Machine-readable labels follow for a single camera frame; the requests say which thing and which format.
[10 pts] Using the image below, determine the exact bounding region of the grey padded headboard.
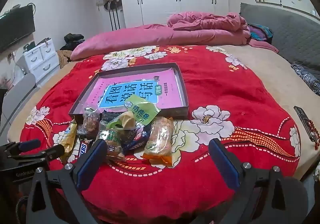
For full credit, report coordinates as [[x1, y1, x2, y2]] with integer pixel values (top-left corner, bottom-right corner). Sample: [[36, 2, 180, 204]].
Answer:
[[240, 2, 320, 75]]

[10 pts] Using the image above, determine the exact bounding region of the green snack packet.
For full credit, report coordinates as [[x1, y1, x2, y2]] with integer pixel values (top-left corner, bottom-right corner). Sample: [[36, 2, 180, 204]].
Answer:
[[124, 94, 161, 127]]

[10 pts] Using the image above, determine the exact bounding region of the clear cracker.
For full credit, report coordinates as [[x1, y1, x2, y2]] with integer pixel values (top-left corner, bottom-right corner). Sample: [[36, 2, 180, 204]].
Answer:
[[96, 128, 127, 162]]

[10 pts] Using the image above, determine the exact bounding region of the black snack packet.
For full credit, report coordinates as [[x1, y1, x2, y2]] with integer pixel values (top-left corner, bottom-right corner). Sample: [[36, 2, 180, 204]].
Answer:
[[100, 112, 120, 127]]

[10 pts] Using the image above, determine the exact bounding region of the black television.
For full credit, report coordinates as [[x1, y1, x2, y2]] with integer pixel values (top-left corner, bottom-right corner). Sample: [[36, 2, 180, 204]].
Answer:
[[0, 4, 35, 52]]

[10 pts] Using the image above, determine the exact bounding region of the clear bag of nuts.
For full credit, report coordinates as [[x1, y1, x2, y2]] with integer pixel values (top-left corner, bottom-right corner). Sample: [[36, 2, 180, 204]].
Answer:
[[80, 107, 103, 140]]

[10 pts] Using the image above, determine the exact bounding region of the pink folded quilt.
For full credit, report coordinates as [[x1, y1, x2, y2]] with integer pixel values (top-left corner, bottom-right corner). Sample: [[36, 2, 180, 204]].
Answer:
[[70, 24, 250, 61]]

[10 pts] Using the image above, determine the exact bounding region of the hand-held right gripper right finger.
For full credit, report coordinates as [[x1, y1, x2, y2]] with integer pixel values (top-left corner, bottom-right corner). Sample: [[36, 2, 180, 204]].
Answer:
[[209, 138, 308, 224]]

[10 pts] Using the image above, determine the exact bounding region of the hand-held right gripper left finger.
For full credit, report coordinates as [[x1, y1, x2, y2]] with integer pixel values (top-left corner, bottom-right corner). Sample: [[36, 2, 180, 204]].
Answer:
[[26, 139, 108, 224]]

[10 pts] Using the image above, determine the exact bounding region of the gold wafer packet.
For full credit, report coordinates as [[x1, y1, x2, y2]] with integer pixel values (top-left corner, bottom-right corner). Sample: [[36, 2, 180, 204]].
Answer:
[[59, 119, 78, 162]]

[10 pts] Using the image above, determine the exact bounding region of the pink book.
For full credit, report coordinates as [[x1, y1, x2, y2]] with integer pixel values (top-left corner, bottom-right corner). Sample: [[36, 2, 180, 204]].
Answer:
[[84, 70, 185, 112]]

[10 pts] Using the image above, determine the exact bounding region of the dark shallow cardboard box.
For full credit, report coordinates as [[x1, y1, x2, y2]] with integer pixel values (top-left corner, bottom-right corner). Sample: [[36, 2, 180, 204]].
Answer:
[[68, 62, 189, 125]]

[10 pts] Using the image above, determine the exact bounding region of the black flat device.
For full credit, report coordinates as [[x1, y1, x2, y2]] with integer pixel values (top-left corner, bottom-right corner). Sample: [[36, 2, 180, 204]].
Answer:
[[294, 106, 317, 142]]

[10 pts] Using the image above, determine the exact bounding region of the crumpled pink duvet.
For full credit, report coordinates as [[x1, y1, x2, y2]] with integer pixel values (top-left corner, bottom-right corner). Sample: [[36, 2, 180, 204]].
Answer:
[[167, 11, 279, 53]]

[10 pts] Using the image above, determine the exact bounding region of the tan knitted blanket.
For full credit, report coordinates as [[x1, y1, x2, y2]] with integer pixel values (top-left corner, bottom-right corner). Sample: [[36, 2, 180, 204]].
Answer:
[[57, 50, 75, 68]]

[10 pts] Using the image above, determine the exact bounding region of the red floral blanket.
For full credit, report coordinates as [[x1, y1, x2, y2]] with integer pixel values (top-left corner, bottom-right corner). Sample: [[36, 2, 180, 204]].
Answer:
[[19, 46, 302, 224]]

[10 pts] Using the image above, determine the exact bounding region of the orange cake packet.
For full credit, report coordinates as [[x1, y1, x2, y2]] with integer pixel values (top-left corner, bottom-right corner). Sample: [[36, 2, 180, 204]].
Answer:
[[142, 117, 174, 167]]

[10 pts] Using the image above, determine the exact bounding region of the red bead bracelet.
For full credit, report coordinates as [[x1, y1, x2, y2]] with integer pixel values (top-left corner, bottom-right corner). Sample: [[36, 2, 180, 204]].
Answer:
[[306, 119, 320, 151]]

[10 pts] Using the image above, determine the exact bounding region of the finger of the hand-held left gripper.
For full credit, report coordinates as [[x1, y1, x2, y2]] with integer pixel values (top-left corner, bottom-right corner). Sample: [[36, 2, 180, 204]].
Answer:
[[6, 139, 42, 156], [17, 144, 66, 163]]

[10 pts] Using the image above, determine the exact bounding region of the dark patterned cloth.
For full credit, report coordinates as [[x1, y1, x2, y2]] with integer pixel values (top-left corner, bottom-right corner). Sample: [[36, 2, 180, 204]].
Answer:
[[291, 63, 320, 96]]

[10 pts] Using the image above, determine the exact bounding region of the dark clothes pile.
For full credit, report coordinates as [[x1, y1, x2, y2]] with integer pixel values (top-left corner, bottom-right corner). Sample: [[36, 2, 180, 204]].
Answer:
[[60, 33, 85, 51]]

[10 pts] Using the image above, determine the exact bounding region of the colourful cloth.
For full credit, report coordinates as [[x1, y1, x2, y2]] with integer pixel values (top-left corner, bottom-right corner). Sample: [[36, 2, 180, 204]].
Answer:
[[247, 23, 274, 45]]

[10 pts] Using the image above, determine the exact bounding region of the black coat rack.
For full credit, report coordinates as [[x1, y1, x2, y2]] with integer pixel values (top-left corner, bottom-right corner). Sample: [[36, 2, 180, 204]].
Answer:
[[107, 2, 121, 31]]

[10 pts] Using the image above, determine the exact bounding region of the white drawer cabinet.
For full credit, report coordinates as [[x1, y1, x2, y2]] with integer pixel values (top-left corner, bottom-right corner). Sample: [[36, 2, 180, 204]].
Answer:
[[22, 38, 60, 82]]

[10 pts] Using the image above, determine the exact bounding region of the blue cookie packet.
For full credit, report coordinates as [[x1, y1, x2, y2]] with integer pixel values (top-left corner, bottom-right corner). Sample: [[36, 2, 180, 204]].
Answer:
[[122, 124, 153, 156]]

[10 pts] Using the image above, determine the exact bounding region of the brown chocolate bar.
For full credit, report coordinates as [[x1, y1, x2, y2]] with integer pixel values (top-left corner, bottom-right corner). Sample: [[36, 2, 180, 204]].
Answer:
[[75, 138, 94, 162]]

